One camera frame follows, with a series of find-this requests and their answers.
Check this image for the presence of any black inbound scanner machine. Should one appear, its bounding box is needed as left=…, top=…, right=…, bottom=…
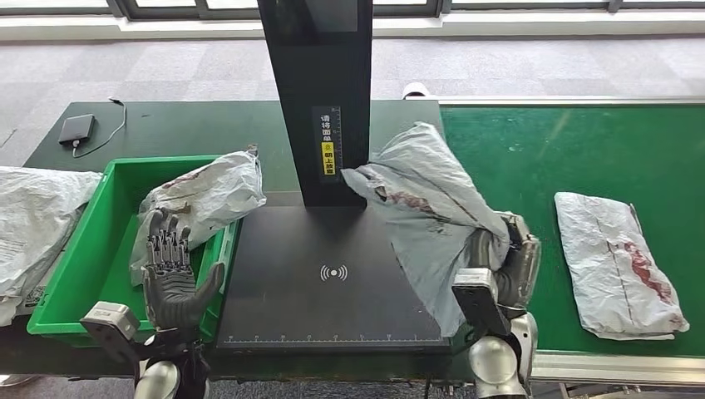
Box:
left=214, top=0, right=454, bottom=353

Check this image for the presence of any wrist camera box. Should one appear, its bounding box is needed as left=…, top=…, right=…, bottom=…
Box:
left=79, top=301, right=148, bottom=365
left=451, top=268, right=513, bottom=337

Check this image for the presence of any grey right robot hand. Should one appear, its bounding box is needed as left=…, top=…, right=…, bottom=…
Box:
left=468, top=211, right=543, bottom=309

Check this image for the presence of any black yellow instruction label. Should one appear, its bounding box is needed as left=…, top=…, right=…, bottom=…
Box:
left=313, top=106, right=344, bottom=184

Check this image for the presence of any white crumpled bag pile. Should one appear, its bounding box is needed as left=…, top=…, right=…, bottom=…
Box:
left=0, top=165, right=104, bottom=327

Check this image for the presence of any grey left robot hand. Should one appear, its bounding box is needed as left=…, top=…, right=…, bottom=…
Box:
left=141, top=209, right=226, bottom=332

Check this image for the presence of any green plastic crate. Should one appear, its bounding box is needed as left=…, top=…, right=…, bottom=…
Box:
left=26, top=155, right=242, bottom=348

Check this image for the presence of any black power bank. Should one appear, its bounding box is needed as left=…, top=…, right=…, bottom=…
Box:
left=58, top=114, right=97, bottom=146

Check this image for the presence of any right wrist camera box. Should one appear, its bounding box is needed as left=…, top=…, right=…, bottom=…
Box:
left=451, top=268, right=513, bottom=337

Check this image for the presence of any grey poly mailer parcel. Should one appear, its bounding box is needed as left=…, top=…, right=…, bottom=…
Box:
left=129, top=145, right=268, bottom=288
left=341, top=121, right=511, bottom=338
left=555, top=191, right=691, bottom=342

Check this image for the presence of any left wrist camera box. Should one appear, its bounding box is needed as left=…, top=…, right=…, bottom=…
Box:
left=79, top=301, right=148, bottom=365

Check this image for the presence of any dark window frame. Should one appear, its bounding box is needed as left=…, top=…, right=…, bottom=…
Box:
left=0, top=0, right=705, bottom=22

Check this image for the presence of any green conveyor belt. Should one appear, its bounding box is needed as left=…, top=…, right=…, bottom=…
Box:
left=440, top=104, right=705, bottom=357

